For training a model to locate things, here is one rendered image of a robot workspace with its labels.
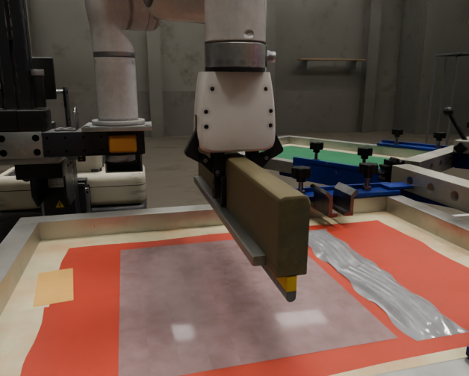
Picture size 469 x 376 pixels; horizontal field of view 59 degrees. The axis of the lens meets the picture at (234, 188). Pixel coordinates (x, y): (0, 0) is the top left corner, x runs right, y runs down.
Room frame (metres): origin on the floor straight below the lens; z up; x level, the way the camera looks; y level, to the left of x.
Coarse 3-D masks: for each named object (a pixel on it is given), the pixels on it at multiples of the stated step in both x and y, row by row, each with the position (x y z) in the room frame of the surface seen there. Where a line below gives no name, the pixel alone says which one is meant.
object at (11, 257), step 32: (32, 224) 0.69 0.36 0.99; (64, 224) 0.72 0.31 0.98; (96, 224) 0.73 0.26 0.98; (128, 224) 0.74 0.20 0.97; (160, 224) 0.76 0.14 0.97; (192, 224) 0.78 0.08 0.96; (416, 224) 0.78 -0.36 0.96; (448, 224) 0.71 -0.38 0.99; (0, 256) 0.55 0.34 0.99; (0, 288) 0.47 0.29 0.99
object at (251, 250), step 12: (204, 180) 0.67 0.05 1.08; (204, 192) 0.60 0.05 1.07; (216, 204) 0.53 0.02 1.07; (228, 216) 0.48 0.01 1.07; (228, 228) 0.46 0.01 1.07; (240, 228) 0.44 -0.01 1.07; (240, 240) 0.40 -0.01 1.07; (252, 240) 0.40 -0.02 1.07; (252, 252) 0.37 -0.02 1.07; (252, 264) 0.36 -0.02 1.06; (264, 264) 0.37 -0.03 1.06
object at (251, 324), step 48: (240, 288) 0.52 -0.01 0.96; (336, 288) 0.52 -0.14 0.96; (432, 288) 0.52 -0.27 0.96; (48, 336) 0.41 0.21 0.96; (96, 336) 0.41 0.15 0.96; (144, 336) 0.41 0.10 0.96; (192, 336) 0.41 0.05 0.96; (240, 336) 0.41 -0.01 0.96; (288, 336) 0.41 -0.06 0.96; (336, 336) 0.41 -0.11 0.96; (384, 336) 0.41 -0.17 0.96
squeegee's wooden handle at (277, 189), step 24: (240, 168) 0.46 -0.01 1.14; (240, 192) 0.45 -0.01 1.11; (264, 192) 0.37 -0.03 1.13; (288, 192) 0.35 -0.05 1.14; (240, 216) 0.45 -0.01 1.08; (264, 216) 0.37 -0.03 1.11; (288, 216) 0.34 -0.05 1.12; (264, 240) 0.37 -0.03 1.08; (288, 240) 0.34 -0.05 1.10; (288, 264) 0.34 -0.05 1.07
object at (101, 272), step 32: (352, 224) 0.80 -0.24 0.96; (384, 224) 0.80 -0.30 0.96; (64, 256) 0.63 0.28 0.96; (96, 256) 0.63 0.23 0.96; (128, 256) 0.63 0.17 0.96; (160, 256) 0.63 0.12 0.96; (192, 256) 0.63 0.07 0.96; (224, 256) 0.63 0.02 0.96; (384, 256) 0.63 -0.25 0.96; (416, 256) 0.63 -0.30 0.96; (96, 288) 0.52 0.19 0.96; (128, 288) 0.52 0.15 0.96; (160, 288) 0.52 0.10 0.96; (192, 288) 0.52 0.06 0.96
